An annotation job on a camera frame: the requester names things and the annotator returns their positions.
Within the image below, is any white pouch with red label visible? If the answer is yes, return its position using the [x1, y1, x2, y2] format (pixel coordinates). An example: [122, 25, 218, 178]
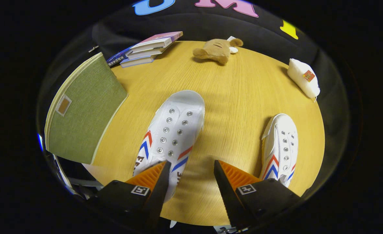
[287, 58, 321, 99]

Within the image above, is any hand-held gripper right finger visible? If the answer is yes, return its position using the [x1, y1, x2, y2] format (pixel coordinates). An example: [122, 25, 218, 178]
[214, 160, 304, 229]

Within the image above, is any white canvas shoe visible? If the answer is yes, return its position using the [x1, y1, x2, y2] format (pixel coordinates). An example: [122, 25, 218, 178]
[260, 113, 298, 188]
[133, 90, 205, 203]

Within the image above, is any light blue book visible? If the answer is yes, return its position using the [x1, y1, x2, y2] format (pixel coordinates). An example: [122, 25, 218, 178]
[120, 54, 158, 68]

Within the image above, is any green fabric storage box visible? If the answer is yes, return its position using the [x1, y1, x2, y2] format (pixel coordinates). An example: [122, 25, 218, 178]
[45, 52, 128, 165]

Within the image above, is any pink cover book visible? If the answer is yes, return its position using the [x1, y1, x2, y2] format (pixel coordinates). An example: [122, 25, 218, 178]
[131, 31, 183, 50]

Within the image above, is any brown plush toy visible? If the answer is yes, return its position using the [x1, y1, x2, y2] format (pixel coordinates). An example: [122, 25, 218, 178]
[192, 36, 244, 65]

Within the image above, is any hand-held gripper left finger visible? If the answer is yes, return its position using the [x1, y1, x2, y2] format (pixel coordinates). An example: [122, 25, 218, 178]
[87, 160, 172, 228]

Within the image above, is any dark blue book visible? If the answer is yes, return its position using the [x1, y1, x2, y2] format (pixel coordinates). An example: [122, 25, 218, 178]
[106, 45, 137, 67]

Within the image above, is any black backdrop cloth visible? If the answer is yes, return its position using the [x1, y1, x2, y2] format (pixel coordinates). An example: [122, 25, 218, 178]
[45, 0, 345, 108]

